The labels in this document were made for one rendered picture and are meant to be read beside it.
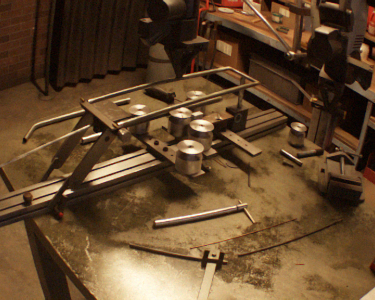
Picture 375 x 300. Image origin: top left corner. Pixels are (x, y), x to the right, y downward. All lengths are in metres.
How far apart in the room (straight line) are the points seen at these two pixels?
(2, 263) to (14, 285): 0.16
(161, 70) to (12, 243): 1.57
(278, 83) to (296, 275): 1.90
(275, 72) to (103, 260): 1.98
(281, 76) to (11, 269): 1.83
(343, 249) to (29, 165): 0.72
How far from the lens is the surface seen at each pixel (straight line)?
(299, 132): 1.18
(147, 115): 0.84
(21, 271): 1.94
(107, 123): 0.81
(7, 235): 2.13
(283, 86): 2.56
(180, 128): 1.02
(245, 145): 1.04
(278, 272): 0.78
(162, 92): 1.29
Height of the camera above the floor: 1.42
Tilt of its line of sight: 30 degrees down
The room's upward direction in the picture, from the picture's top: 7 degrees clockwise
